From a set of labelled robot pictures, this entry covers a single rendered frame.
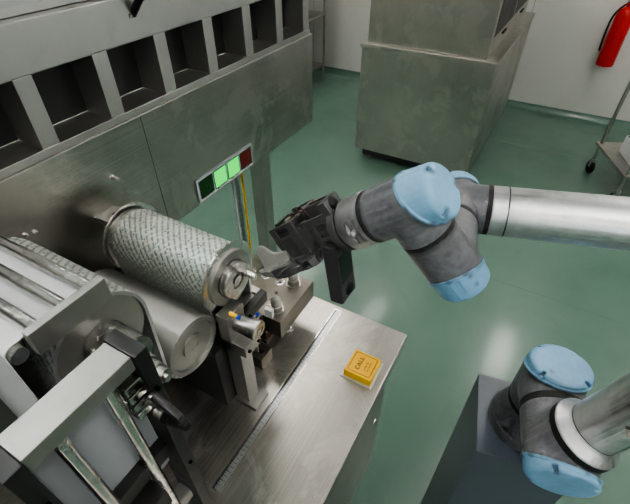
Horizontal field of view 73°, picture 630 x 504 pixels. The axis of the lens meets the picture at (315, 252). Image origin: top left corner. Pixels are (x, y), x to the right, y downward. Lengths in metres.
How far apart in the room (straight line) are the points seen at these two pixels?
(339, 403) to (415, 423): 1.06
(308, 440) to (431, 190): 0.67
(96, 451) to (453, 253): 0.48
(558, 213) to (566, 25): 4.40
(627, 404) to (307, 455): 0.59
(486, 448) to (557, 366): 0.25
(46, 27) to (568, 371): 1.09
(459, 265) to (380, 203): 0.13
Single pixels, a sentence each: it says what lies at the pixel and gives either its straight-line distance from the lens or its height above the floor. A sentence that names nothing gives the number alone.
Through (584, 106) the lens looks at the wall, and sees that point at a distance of 5.22.
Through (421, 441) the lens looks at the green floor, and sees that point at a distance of 2.05.
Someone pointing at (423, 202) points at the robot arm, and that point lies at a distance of 0.50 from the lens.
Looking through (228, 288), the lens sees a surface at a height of 1.25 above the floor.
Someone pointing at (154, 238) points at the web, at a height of 1.31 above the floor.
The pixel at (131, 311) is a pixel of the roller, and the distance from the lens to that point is 0.68.
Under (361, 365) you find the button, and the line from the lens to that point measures 1.08.
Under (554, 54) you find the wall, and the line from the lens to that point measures 5.08.
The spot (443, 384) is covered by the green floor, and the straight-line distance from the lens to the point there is 2.22.
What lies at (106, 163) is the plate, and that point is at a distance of 0.99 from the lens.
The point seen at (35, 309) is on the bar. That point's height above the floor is 1.44.
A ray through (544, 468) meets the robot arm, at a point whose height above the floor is 1.10.
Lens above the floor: 1.82
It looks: 41 degrees down
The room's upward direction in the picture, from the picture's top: straight up
